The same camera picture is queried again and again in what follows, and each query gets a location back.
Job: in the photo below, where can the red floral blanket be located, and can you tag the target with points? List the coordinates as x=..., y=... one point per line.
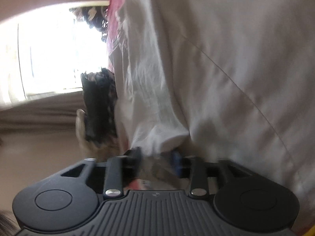
x=113, y=23

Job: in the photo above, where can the wheelchair with clothes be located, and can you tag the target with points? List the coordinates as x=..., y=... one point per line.
x=95, y=17

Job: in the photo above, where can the white shirt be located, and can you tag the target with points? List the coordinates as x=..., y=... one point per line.
x=221, y=79

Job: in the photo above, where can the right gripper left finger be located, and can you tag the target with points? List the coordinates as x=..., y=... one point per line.
x=120, y=172

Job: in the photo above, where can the beige curtain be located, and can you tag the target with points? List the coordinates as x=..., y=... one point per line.
x=53, y=113

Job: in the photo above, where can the dark folded clothes stack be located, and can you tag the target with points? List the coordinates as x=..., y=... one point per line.
x=99, y=93

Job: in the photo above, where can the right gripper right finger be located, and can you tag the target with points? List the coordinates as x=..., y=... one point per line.
x=194, y=169

